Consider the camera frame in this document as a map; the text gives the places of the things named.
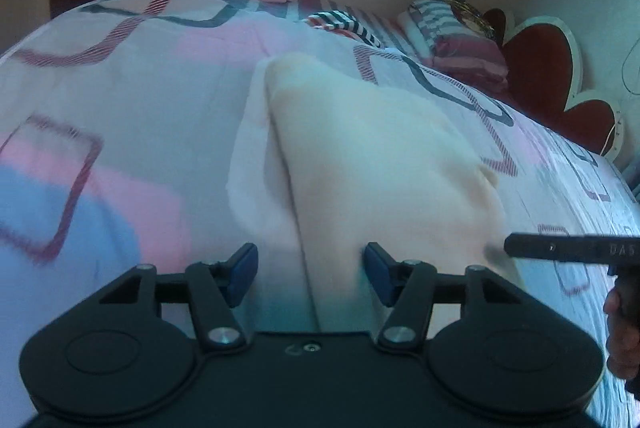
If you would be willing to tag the black white striped cloth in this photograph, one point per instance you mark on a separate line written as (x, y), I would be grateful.
(345, 27)

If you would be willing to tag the red white scalloped headboard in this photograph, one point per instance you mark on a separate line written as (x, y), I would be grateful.
(540, 68)

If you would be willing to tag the cream knitted sweater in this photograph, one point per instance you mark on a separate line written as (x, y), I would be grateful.
(380, 158)

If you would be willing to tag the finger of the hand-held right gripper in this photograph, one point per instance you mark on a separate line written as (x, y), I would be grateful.
(545, 247)

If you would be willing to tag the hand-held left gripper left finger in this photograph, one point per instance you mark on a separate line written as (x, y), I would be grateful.
(242, 275)

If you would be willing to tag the person's right hand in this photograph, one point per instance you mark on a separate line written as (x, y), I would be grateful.
(622, 338)

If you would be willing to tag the striped pillow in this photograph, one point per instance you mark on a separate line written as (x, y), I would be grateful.
(460, 58)

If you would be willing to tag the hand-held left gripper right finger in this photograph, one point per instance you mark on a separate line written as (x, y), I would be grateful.
(379, 275)

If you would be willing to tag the pink blue printed blanket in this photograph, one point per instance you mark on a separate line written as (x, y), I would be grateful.
(125, 108)

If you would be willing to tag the gold patterned cloth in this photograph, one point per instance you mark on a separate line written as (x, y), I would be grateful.
(470, 18)

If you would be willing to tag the grey pink striped bedsheet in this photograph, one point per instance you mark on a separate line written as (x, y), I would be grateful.
(300, 5)

